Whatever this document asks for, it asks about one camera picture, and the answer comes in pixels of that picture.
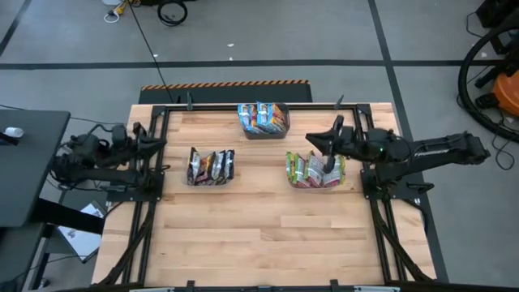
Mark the orange shop vacuum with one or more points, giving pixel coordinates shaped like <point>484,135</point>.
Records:
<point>509,93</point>

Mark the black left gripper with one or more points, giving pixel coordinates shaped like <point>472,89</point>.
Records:
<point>123,140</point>

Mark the black aluminium table frame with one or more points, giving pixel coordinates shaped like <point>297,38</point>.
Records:
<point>292,106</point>

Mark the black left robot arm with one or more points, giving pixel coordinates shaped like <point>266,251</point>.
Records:
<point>101,175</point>

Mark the black hazard-striped floor mat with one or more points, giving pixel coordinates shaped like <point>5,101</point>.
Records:
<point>227,93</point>

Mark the small white object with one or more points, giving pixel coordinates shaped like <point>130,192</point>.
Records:
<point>14,132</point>

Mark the dark grey plastic bin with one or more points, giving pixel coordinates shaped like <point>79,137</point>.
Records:
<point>265,136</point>

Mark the black desk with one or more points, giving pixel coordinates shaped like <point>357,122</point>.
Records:
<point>28,174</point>

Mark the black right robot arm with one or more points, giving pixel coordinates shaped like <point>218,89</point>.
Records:
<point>438,148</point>

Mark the white paper sheet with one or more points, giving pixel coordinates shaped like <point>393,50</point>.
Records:
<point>79,243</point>

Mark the black equipment case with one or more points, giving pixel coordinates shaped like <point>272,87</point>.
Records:
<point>498,12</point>

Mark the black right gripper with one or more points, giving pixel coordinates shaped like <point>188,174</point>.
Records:
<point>365,144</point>

